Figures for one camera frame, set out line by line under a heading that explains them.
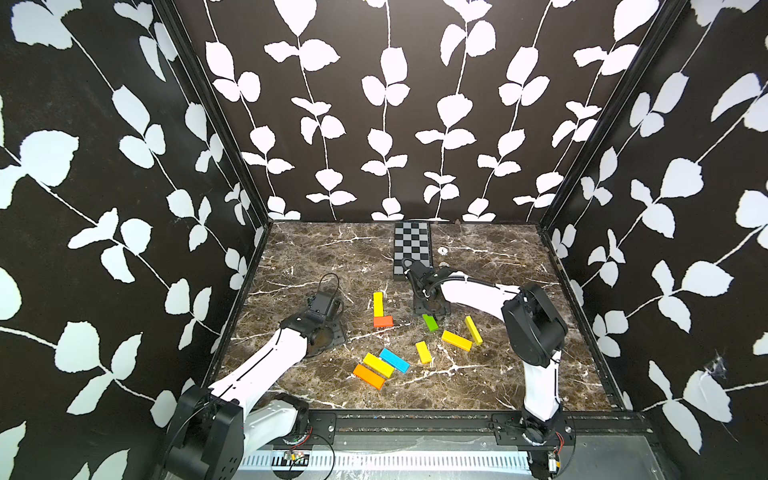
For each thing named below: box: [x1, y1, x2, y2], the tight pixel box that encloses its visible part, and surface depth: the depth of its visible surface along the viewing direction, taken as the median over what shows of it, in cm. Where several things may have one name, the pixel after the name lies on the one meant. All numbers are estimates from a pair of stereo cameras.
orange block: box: [353, 363, 386, 390], surface depth 84 cm
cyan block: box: [380, 348, 410, 373], surface depth 87 cm
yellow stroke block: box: [373, 292, 385, 317], surface depth 99 cm
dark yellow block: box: [465, 315, 483, 345], surface depth 92 cm
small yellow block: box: [415, 341, 432, 364], surface depth 89 cm
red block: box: [373, 316, 394, 327], surface depth 95 cm
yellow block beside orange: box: [363, 352, 395, 379], surface depth 86 cm
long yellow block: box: [442, 330, 473, 352], surface depth 91 cm
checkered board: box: [394, 222, 431, 279], surface depth 113 cm
